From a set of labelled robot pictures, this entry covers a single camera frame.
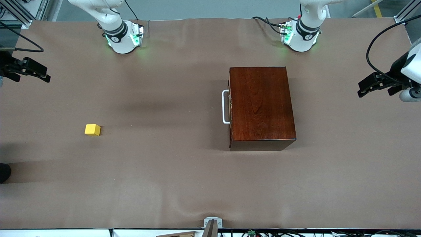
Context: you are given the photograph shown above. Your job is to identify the black right base cable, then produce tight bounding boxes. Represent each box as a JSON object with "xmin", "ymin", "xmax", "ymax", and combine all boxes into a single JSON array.
[{"xmin": 123, "ymin": 0, "xmax": 138, "ymax": 21}]

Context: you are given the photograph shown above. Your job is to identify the grey metal mount bracket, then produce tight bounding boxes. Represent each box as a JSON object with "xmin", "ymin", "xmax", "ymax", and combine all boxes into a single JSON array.
[{"xmin": 201, "ymin": 217, "xmax": 223, "ymax": 237}]

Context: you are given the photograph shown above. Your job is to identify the light wooden board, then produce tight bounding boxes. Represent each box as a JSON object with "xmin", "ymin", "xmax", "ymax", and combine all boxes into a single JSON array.
[{"xmin": 156, "ymin": 231, "xmax": 197, "ymax": 237}]

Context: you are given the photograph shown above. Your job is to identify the wooden drawer with white handle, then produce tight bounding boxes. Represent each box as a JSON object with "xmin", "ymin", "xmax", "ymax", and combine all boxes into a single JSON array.
[{"xmin": 222, "ymin": 78, "xmax": 233, "ymax": 140}]

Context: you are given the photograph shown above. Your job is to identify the black left base cables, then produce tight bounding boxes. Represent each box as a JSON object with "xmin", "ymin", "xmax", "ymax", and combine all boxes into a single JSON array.
[{"xmin": 252, "ymin": 16, "xmax": 284, "ymax": 35}]

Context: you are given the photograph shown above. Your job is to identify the dark brown wooden cabinet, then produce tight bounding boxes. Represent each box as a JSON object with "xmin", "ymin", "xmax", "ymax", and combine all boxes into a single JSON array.
[{"xmin": 229, "ymin": 66, "xmax": 297, "ymax": 151}]

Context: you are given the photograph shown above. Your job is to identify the aluminium frame profile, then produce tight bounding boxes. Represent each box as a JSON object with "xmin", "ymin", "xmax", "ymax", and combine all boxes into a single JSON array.
[
  {"xmin": 393, "ymin": 0, "xmax": 421, "ymax": 25},
  {"xmin": 0, "ymin": 0, "xmax": 33, "ymax": 28}
]

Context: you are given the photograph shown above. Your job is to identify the yellow floor tape strip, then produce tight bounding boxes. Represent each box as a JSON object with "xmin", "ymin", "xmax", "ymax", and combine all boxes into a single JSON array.
[{"xmin": 371, "ymin": 0, "xmax": 384, "ymax": 18}]

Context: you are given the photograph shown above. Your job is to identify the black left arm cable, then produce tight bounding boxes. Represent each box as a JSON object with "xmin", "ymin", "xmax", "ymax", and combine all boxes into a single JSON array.
[{"xmin": 366, "ymin": 15, "xmax": 421, "ymax": 87}]

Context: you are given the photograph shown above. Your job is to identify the grey vertical frame post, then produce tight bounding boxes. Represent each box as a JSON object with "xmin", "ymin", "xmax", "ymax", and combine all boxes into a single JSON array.
[{"xmin": 36, "ymin": 0, "xmax": 63, "ymax": 22}]

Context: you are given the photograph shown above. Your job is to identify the brown table cover sheet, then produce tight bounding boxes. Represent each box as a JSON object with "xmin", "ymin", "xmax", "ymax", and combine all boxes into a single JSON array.
[{"xmin": 0, "ymin": 17, "xmax": 421, "ymax": 230}]

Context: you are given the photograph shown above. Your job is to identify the yellow block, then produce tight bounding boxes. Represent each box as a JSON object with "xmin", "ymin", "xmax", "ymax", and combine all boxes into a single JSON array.
[{"xmin": 85, "ymin": 124, "xmax": 101, "ymax": 137}]

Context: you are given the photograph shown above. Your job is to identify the black rounded object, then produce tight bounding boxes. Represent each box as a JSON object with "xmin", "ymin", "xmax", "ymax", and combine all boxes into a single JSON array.
[{"xmin": 0, "ymin": 163, "xmax": 12, "ymax": 184}]

